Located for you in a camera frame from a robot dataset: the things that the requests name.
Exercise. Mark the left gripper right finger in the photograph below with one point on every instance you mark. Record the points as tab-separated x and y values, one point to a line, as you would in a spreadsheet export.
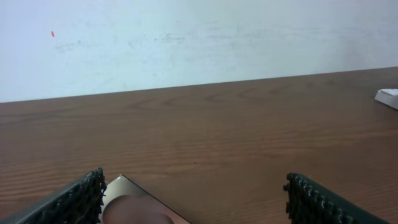
310	202

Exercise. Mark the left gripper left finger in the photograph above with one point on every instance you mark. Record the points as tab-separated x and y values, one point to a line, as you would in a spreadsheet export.
79	202

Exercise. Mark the white power strip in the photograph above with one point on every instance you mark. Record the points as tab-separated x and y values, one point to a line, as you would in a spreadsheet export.
388	97

